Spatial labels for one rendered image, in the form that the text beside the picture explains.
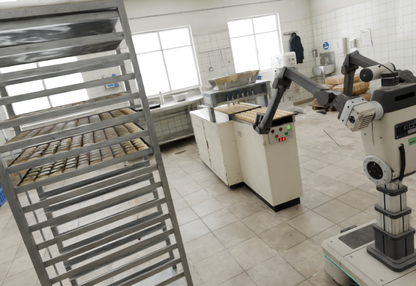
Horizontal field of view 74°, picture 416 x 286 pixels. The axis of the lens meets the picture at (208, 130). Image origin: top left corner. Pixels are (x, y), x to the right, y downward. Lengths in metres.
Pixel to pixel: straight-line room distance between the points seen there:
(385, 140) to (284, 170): 1.32
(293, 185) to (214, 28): 4.45
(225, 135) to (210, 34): 3.66
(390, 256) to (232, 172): 1.85
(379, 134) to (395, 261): 0.71
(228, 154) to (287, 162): 0.77
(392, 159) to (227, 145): 1.91
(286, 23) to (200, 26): 2.29
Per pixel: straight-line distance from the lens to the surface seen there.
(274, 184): 2.68
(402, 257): 1.92
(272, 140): 2.51
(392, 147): 1.56
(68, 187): 1.82
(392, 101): 1.50
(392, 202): 1.74
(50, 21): 1.33
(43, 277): 1.52
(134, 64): 1.29
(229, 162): 3.19
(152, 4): 6.12
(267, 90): 3.24
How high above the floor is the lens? 1.49
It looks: 13 degrees down
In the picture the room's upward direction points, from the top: 11 degrees counter-clockwise
